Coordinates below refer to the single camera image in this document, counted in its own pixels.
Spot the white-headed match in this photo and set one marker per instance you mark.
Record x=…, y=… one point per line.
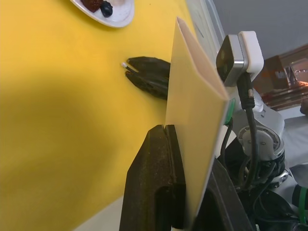
x=124, y=65

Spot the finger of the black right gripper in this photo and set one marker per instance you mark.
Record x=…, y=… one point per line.
x=151, y=84
x=151, y=65

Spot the clear plastic container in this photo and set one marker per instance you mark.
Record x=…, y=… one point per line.
x=207, y=19

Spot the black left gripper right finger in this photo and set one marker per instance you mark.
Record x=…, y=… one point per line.
x=221, y=207

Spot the yellow table mat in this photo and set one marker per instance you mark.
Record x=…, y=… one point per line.
x=48, y=72

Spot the brown wooden cabinet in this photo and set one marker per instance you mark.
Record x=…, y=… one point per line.
x=284, y=93

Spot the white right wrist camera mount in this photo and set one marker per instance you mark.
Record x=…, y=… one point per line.
x=252, y=48

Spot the red raspberry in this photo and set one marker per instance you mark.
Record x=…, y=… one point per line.
x=91, y=4

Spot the white cake plate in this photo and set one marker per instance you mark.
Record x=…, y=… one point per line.
x=120, y=19

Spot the dark blueberry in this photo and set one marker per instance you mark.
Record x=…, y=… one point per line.
x=106, y=9

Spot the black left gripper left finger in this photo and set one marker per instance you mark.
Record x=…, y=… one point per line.
x=154, y=173

